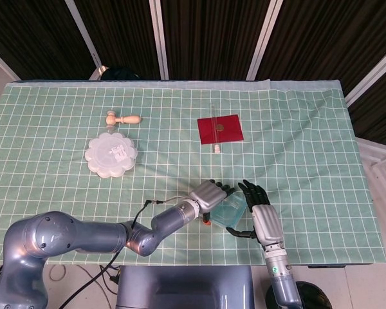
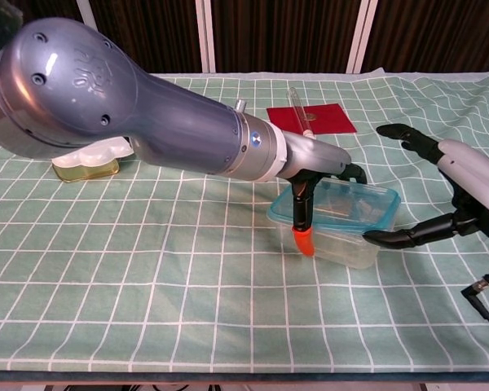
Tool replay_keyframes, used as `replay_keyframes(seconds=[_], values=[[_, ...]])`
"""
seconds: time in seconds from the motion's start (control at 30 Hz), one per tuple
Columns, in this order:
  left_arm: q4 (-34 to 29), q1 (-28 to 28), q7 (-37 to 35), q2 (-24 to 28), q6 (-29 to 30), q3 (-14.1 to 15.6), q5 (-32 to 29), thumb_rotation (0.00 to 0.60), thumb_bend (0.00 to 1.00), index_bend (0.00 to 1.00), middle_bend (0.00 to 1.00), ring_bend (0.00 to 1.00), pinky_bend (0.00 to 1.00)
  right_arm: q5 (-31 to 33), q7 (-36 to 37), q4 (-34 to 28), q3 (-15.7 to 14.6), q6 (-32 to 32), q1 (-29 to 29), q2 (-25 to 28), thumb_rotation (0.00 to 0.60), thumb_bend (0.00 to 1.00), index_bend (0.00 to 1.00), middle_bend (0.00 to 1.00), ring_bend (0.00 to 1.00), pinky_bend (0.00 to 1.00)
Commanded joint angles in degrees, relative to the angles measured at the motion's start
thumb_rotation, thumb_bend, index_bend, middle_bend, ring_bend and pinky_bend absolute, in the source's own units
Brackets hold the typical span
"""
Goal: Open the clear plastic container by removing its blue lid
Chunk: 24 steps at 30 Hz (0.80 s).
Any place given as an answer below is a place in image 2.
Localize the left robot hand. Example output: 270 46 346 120
276 132 368 258

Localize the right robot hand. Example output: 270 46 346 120
362 123 489 250

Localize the blue container lid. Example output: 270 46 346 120
267 178 401 238

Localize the clear plastic container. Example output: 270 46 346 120
271 215 380 270

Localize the white flower-shaped lid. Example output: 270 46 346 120
51 136 134 168

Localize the red square card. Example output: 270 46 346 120
267 103 358 134

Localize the glass tube with white stopper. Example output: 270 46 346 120
285 85 317 140

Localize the dark brown curtain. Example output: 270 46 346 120
0 0 489 78

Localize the green checkered tablecloth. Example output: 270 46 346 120
0 69 489 372

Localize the yellow transparent container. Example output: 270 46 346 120
52 158 121 183

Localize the black fabric arm sleeve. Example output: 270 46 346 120
0 0 24 64

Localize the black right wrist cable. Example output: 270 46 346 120
460 264 489 339

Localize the white frame post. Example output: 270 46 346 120
195 0 217 74
76 0 103 37
346 0 379 74

